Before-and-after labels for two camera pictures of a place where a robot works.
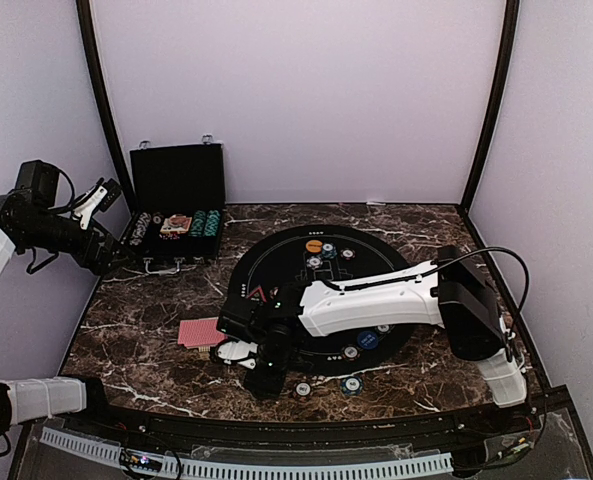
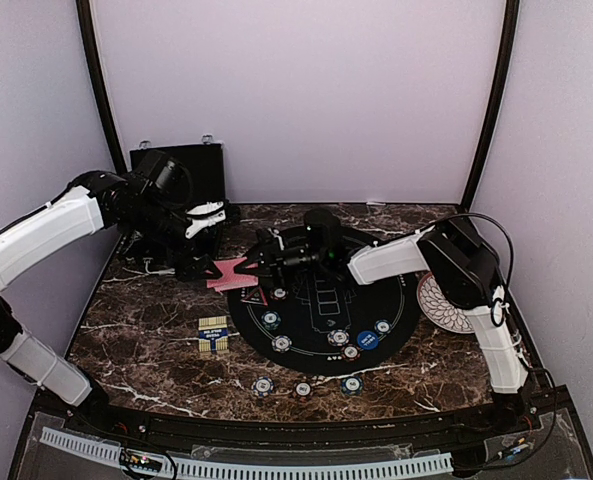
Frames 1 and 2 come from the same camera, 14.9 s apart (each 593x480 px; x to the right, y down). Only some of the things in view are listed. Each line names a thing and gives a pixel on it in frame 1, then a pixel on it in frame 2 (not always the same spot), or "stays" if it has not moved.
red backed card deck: (199, 333) -> (231, 278)
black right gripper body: (276, 357) -> (292, 263)
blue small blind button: (367, 340) stays
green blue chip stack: (351, 385) stays
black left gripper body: (89, 261) -> (176, 256)
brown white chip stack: (303, 389) stays
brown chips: (351, 352) stays
